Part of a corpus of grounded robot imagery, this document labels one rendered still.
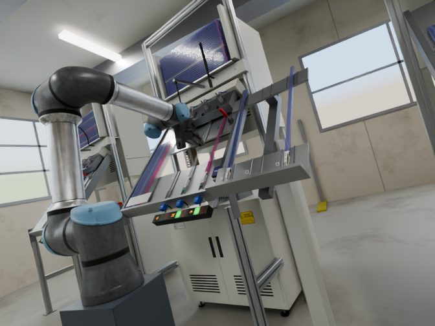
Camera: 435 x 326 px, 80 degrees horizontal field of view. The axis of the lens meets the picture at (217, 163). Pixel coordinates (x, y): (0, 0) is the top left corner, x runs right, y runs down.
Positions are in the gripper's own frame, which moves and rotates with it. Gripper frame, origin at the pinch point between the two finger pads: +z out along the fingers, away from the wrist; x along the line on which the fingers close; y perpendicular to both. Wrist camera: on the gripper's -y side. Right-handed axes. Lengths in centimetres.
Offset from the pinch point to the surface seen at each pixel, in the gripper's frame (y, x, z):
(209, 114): 20.2, -2.4, -0.3
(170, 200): -33.4, 6.2, -6.5
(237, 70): 44.5, -19.9, -1.4
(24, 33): 179, 230, -98
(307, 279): -61, -45, 21
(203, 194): -33.5, -13.5, -5.6
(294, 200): -38, -49, 5
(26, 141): 127, 384, -24
